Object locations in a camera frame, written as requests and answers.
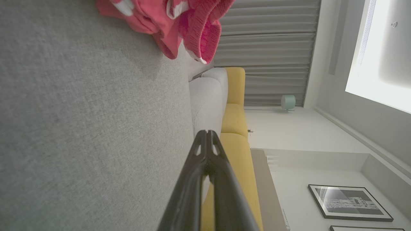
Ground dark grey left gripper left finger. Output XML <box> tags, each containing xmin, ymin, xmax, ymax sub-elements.
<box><xmin>157</xmin><ymin>130</ymin><xmax>208</xmax><ymax>231</ymax></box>

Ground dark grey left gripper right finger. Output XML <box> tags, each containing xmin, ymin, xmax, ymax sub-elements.
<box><xmin>208</xmin><ymin>130</ymin><xmax>260</xmax><ymax>231</ymax></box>

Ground red shorts with white waistband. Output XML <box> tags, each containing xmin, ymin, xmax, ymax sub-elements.
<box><xmin>175</xmin><ymin>0</ymin><xmax>236</xmax><ymax>65</ymax></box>

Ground red jersey with black lettering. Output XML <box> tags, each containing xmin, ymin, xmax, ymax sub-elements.
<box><xmin>96</xmin><ymin>0</ymin><xmax>190</xmax><ymax>60</ymax></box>

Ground yellow sofa backrest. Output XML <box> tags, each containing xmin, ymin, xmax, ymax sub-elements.
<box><xmin>201</xmin><ymin>67</ymin><xmax>264</xmax><ymax>231</ymax></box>

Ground small grey sofa cushion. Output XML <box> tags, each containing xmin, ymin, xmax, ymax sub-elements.
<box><xmin>189</xmin><ymin>67</ymin><xmax>229</xmax><ymax>139</ymax></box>

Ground mint green round lamp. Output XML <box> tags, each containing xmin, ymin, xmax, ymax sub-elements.
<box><xmin>281</xmin><ymin>94</ymin><xmax>296</xmax><ymax>113</ymax></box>

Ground black framed monochrome picture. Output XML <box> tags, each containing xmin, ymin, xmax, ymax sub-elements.
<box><xmin>308</xmin><ymin>184</ymin><xmax>394</xmax><ymax>222</ymax></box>

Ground large grey sofa seat cushion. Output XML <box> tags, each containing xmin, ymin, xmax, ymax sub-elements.
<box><xmin>0</xmin><ymin>0</ymin><xmax>195</xmax><ymax>231</ymax></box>

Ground grey pleated curtain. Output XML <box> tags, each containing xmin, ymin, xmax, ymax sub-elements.
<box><xmin>214</xmin><ymin>0</ymin><xmax>321</xmax><ymax>107</ymax></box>

